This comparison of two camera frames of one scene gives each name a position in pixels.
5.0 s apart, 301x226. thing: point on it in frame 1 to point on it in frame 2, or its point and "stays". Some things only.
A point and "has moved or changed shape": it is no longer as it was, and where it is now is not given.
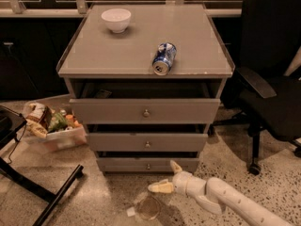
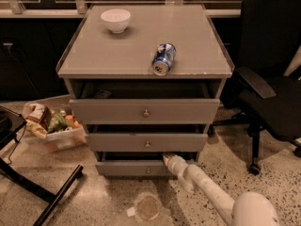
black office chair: (267, 96) stays
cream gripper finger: (164, 186) to (166, 156)
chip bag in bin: (38, 120) stays
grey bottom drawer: (147, 164) has moved or changed shape
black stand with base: (11, 122) stays
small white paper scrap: (131, 212) stays
